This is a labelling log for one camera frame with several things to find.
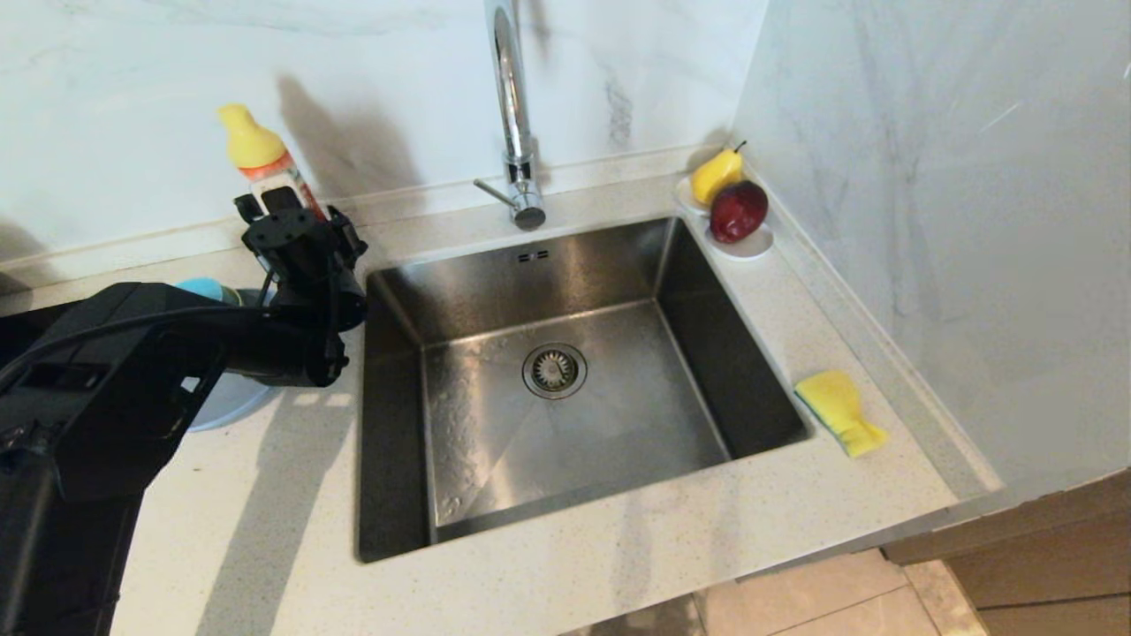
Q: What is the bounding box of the chrome faucet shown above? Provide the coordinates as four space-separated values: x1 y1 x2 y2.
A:
474 0 547 232

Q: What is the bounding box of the wooden cabinet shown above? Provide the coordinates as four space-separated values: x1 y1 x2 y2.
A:
879 466 1131 636

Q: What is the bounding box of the yellow sponge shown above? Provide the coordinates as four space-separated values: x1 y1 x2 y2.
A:
794 369 889 458

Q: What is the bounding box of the yellow pear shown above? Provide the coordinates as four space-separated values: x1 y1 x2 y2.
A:
690 141 748 208

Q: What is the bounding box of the metal sink drain strainer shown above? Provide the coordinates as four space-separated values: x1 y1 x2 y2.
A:
522 344 588 401

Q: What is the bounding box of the light blue bowl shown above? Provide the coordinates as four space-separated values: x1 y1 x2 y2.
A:
175 277 241 306

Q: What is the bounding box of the stainless steel sink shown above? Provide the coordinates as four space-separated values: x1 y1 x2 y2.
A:
358 216 814 564

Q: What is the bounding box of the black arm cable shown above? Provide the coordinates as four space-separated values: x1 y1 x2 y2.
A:
0 305 275 390

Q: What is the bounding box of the blue-grey plate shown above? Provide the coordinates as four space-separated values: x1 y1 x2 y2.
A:
186 287 284 434

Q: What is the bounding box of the dark red apple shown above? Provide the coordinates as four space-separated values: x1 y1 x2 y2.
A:
710 180 770 245

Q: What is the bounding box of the orange dish soap bottle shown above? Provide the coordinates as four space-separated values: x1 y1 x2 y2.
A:
218 103 330 222

